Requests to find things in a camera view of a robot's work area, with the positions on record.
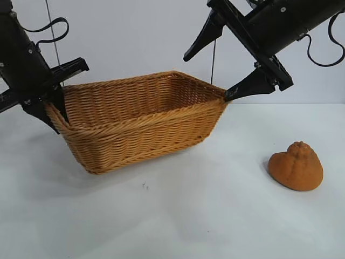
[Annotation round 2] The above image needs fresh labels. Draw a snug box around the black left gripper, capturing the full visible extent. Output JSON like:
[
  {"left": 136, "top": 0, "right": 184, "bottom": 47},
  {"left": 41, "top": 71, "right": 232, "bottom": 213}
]
[{"left": 0, "top": 57, "right": 89, "bottom": 135}]

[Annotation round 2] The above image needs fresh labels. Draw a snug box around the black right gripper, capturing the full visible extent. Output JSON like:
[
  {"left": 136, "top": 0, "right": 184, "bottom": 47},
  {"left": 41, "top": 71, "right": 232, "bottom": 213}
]
[{"left": 183, "top": 0, "right": 294, "bottom": 103}]

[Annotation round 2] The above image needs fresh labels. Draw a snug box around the brown woven wicker basket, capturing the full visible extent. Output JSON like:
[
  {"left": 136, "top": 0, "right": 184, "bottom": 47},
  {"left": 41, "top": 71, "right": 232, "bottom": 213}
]
[{"left": 44, "top": 70, "right": 229, "bottom": 175}]

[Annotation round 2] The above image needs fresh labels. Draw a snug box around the orange-brown bread bun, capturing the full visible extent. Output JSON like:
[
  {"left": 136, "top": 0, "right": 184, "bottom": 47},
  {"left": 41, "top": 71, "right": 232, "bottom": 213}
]
[{"left": 267, "top": 140, "right": 323, "bottom": 192}]

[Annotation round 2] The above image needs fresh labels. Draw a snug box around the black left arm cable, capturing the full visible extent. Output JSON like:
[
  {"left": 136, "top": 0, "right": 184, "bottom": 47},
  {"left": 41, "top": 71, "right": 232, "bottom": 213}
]
[{"left": 20, "top": 17, "right": 70, "bottom": 47}]

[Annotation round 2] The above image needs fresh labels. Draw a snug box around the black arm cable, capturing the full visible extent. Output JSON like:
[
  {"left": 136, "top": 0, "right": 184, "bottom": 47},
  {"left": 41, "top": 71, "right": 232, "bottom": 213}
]
[
  {"left": 20, "top": 17, "right": 70, "bottom": 47},
  {"left": 298, "top": 12, "right": 345, "bottom": 66}
]

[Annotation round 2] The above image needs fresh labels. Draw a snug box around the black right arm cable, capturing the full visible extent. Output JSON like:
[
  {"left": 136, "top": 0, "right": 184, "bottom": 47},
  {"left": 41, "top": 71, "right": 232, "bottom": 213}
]
[{"left": 298, "top": 12, "right": 345, "bottom": 66}]

